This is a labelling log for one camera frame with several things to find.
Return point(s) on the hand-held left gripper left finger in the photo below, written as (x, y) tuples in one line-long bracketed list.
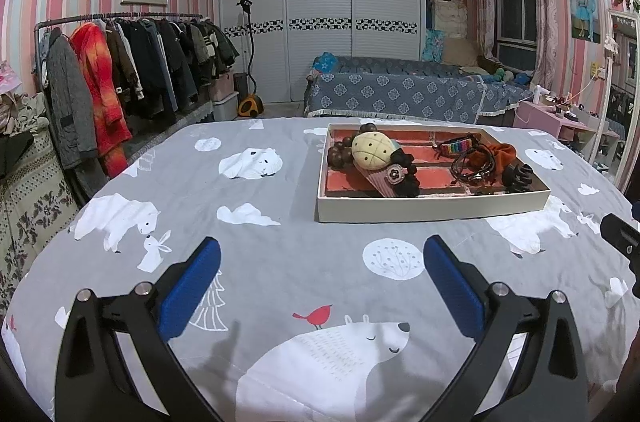
[(192, 287)]

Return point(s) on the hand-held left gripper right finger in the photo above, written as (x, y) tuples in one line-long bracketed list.
[(452, 287)]

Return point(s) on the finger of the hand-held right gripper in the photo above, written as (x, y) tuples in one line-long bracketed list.
[(620, 234)]

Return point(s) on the white box with brick lining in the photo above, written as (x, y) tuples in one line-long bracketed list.
[(430, 207)]

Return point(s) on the orange scrunchie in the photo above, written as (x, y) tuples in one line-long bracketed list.
[(502, 155)]

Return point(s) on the person's right forearm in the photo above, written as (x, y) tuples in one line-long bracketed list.
[(631, 372)]

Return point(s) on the grey polar bear tablecloth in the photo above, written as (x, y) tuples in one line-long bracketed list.
[(300, 252)]

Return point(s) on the black claw hair clip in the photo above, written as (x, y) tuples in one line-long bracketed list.
[(520, 177)]

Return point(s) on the white framed mirror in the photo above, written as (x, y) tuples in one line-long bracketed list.
[(622, 102)]

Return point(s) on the black scrunchie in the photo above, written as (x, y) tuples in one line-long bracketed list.
[(406, 160)]

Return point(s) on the pink bedside table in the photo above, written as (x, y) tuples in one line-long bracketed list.
[(545, 120)]

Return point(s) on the cream dotted plush ornament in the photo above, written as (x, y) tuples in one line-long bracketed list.
[(372, 150)]

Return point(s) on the bench with lace cover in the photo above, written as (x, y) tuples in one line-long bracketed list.
[(165, 130)]

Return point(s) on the floral quilted cover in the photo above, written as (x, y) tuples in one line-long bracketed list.
[(30, 212)]

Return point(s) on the stacked plastic storage boxes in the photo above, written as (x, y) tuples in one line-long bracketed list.
[(225, 100)]

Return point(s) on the garment steamer with yellow base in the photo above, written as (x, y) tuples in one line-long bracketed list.
[(250, 105)]

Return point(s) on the bed with blue floral cover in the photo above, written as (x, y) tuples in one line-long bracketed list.
[(390, 95)]

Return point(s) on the grey quilted coat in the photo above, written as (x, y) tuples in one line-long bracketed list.
[(67, 102)]

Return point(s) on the orange red coat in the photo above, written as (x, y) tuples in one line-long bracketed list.
[(100, 82)]

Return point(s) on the row of dark hanging clothes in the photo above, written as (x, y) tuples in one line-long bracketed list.
[(170, 62)]

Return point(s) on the pink patterned curtain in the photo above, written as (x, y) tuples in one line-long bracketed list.
[(545, 12), (484, 2)]

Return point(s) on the pile of clothes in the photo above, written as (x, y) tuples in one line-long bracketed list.
[(20, 112)]

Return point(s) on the window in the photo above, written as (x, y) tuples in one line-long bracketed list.
[(515, 12)]

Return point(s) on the stack of folded bedding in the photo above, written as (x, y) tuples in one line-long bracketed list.
[(450, 22)]

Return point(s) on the metal clothes rack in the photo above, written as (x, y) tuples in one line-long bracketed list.
[(125, 16)]

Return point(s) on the wall socket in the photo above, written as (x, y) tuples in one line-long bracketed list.
[(601, 71)]

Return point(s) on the wall poster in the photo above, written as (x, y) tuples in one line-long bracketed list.
[(584, 10)]

